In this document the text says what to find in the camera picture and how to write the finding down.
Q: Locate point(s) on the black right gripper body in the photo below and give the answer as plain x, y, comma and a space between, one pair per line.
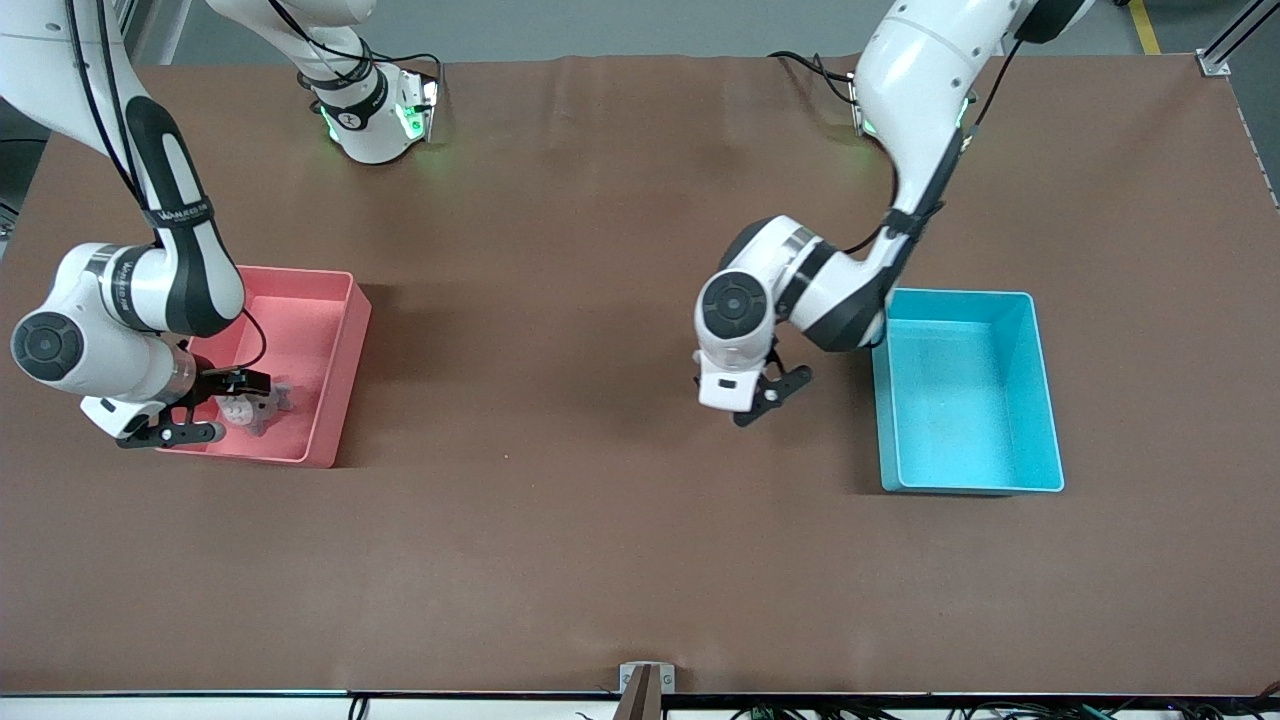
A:
217, 385

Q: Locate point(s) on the grey plush toy white belly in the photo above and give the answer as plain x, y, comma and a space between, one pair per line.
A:
262, 412

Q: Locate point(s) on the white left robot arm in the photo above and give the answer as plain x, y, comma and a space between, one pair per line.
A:
920, 90

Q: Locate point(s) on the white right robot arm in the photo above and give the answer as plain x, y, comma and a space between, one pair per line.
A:
190, 270

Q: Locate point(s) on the pink plastic box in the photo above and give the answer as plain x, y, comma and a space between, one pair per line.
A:
330, 330

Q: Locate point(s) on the blue plastic box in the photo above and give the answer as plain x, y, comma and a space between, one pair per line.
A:
960, 400

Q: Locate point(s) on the brown table mat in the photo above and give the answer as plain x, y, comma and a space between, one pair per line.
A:
600, 550

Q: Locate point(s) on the brown slanted bar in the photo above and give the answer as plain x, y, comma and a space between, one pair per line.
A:
640, 700

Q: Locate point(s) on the yellow floor tape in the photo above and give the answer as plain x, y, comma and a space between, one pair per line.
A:
1147, 28

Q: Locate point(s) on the aluminium frame profile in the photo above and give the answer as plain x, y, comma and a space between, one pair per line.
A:
135, 25
1225, 50

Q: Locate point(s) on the grey metal clamp bracket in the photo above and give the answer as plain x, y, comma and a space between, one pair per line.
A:
628, 677

